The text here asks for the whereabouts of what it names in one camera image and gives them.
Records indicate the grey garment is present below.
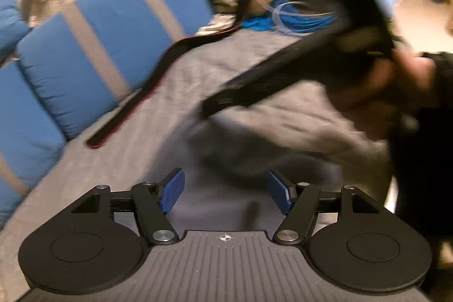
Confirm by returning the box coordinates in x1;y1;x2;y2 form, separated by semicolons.
156;76;393;235

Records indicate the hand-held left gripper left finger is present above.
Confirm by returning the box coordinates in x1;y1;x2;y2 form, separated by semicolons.
71;168;186;247

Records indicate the white cable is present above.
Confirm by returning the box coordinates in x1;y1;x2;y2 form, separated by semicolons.
272;1;337;29

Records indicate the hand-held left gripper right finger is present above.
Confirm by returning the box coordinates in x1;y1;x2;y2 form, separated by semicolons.
267;170;384;247

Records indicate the blue grey-striped pillow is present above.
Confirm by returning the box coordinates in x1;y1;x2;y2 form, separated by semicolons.
16;0;215;140
0;61;68;230

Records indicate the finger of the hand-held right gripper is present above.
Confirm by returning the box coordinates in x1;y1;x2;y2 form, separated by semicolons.
202;27;352;119

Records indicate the dark strap with red edge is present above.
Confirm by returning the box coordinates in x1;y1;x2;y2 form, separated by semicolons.
87;24;245;150

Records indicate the white crumpled cloth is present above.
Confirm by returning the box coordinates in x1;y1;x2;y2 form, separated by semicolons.
196;15;238;37

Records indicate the person's right hand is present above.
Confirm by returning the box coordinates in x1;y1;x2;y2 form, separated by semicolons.
336;54;437;140

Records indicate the plain blue pillow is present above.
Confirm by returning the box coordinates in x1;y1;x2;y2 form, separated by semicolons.
0;0;32;63

